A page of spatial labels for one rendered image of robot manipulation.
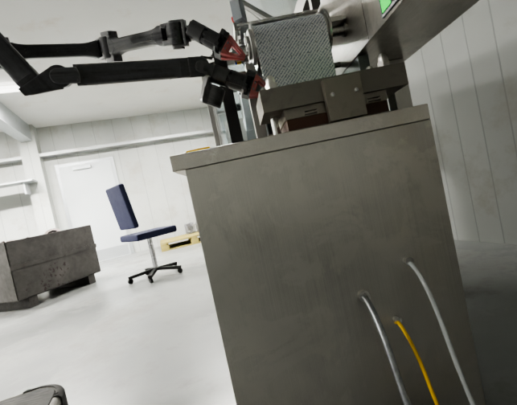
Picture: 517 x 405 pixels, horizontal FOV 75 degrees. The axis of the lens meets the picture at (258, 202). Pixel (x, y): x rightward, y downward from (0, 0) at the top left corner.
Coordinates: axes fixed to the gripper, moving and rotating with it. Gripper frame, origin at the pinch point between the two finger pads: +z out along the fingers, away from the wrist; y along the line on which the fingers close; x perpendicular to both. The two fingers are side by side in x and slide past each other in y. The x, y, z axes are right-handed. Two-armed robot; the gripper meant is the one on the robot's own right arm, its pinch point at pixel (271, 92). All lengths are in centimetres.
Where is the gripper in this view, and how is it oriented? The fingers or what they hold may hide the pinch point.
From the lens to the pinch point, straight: 114.9
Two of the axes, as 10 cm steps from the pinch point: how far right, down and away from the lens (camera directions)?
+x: 3.0, -9.5, -0.1
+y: 0.5, 0.3, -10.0
